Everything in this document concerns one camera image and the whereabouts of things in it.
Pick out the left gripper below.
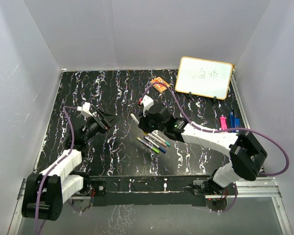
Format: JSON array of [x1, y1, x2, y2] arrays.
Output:
[[82, 109, 122, 142]]

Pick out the yellow capped white marker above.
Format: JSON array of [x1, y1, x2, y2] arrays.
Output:
[[130, 114, 139, 125]]

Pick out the green capped white marker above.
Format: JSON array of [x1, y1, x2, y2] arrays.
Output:
[[137, 137, 160, 154]]

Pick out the dark blue capped marker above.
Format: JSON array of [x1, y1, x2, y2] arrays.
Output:
[[144, 136, 166, 153]]

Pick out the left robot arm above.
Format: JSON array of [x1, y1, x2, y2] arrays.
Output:
[[22, 102, 121, 221]]

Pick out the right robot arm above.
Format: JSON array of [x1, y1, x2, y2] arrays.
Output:
[[138, 101, 267, 194]]

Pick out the orange capped white marker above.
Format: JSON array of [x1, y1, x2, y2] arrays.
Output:
[[147, 133, 167, 147]]

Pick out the teal capped white marker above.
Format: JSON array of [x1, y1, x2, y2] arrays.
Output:
[[152, 132, 171, 146]]

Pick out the orange card packet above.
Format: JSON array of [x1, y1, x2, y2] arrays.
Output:
[[151, 77, 170, 93]]

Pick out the pink clip tool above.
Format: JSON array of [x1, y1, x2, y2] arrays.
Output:
[[220, 117, 227, 130]]

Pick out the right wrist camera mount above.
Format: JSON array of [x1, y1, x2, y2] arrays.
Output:
[[138, 95, 154, 117]]

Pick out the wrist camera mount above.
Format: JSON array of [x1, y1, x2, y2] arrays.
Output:
[[138, 95, 154, 117], [77, 102, 93, 118]]

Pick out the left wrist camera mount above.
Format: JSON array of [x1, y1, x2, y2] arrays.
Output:
[[77, 102, 93, 118]]

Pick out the small whiteboard yellow frame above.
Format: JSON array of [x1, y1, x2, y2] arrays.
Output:
[[175, 56, 233, 100]]

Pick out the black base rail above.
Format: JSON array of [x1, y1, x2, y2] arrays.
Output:
[[71, 175, 233, 208]]

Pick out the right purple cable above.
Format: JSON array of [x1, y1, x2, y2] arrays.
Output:
[[142, 83, 290, 213]]

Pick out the aluminium frame rail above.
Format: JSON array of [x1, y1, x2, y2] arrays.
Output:
[[11, 176, 292, 235]]

